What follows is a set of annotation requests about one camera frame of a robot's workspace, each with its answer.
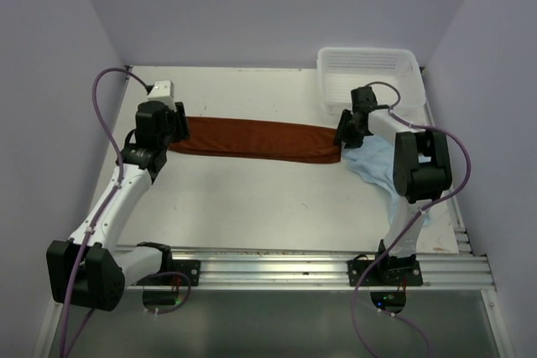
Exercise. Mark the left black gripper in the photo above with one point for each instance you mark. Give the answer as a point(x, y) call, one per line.
point(178, 117)

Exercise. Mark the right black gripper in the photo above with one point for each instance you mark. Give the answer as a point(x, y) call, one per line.
point(352, 142)

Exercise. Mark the rust brown towel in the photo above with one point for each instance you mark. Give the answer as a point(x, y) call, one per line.
point(240, 138)

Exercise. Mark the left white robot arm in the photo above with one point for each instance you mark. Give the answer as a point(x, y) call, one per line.
point(83, 270)

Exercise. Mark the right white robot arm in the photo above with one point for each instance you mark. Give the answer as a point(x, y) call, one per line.
point(421, 174)

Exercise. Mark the light blue towel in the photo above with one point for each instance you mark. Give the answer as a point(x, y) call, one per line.
point(374, 163)

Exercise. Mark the white plastic basket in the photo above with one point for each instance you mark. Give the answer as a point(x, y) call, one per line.
point(394, 74)

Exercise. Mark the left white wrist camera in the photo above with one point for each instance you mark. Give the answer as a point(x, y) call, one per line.
point(163, 91)

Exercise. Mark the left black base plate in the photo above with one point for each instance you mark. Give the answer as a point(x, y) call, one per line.
point(180, 270)

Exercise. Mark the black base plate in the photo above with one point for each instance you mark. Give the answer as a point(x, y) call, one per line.
point(391, 271)
point(180, 270)

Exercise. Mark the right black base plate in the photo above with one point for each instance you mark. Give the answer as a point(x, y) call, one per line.
point(391, 271)

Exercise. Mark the aluminium mounting rail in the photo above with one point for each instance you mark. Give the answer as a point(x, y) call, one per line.
point(277, 270)

